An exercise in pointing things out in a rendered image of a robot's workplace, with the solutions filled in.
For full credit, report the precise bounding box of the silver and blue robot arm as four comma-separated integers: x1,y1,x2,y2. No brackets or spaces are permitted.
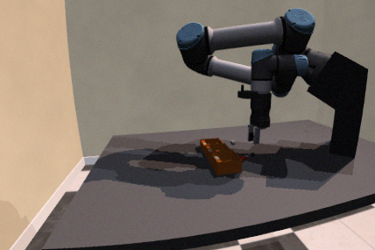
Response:
176,8,331,97

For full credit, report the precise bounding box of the red usb stick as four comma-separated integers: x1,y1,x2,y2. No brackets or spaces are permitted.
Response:
240,155,249,161

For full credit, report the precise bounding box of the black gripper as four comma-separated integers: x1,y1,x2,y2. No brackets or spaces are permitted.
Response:
237,81,272,145

